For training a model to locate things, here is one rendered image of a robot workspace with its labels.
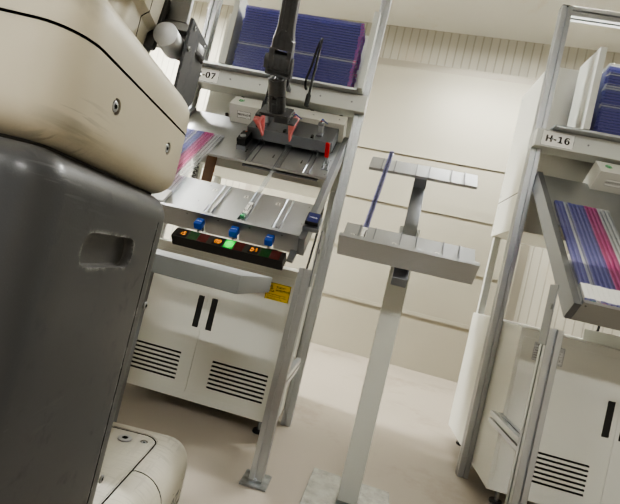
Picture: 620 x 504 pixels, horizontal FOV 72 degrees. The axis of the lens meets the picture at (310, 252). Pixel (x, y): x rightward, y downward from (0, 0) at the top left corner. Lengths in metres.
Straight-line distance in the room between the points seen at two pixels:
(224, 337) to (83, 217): 1.30
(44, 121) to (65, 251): 0.09
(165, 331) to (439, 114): 3.10
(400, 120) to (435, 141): 0.36
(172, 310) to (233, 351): 0.28
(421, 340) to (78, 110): 3.61
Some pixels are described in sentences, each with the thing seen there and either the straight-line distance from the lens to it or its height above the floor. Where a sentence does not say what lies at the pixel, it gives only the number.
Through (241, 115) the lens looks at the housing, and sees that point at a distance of 1.90.
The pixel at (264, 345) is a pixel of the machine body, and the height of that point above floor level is 0.33.
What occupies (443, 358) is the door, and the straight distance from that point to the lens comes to 3.86.
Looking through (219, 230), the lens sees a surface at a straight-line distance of 1.34.
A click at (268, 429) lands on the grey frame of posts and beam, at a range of 1.36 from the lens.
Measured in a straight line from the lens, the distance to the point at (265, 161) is 1.64.
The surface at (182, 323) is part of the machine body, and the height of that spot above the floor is 0.33.
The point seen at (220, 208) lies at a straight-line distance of 1.38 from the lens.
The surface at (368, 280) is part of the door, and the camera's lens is 3.79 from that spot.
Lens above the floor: 0.65
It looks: 2 degrees up
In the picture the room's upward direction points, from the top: 14 degrees clockwise
